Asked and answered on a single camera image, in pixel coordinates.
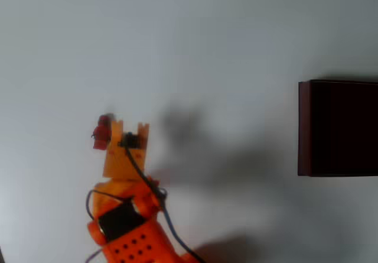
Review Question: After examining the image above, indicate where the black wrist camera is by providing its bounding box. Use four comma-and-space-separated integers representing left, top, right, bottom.
118, 131, 141, 149

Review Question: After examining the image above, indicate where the thin purple wire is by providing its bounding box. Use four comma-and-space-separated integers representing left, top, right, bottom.
84, 249, 103, 263

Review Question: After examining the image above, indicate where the dark camera cable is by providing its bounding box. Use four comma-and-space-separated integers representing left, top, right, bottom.
123, 131, 206, 263

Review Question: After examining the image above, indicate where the dark red open box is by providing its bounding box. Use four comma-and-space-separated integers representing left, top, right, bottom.
297, 79, 378, 177

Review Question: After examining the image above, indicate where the thin dark blue wire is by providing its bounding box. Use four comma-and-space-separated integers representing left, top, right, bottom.
86, 189, 132, 220

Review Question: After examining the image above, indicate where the red lego minifigure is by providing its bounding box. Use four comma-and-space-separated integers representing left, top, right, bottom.
90, 113, 115, 151

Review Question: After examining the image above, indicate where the orange camera mount bracket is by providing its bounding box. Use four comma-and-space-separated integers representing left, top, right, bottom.
102, 119, 151, 181

